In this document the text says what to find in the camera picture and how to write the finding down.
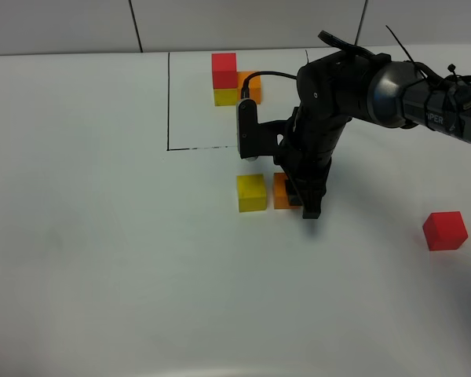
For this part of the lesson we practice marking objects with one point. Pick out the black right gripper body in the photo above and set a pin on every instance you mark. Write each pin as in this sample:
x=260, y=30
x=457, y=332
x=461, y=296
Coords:
x=305, y=153

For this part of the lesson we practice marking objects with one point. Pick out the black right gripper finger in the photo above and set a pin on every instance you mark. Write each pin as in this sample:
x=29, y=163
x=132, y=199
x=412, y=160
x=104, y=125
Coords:
x=310, y=193
x=292, y=195

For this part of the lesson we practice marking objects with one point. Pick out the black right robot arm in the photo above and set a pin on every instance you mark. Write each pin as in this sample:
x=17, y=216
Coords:
x=355, y=83

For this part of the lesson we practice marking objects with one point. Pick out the orange template block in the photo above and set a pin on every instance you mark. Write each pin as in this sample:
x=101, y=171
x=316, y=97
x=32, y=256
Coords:
x=254, y=86

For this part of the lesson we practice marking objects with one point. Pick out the yellow template block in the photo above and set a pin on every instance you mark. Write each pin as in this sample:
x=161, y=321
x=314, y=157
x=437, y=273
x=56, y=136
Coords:
x=226, y=97

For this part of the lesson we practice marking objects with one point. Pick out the red template block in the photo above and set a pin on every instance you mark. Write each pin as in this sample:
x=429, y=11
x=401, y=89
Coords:
x=224, y=71

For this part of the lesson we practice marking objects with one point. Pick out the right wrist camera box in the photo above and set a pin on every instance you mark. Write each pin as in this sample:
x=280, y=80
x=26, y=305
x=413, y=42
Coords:
x=256, y=139

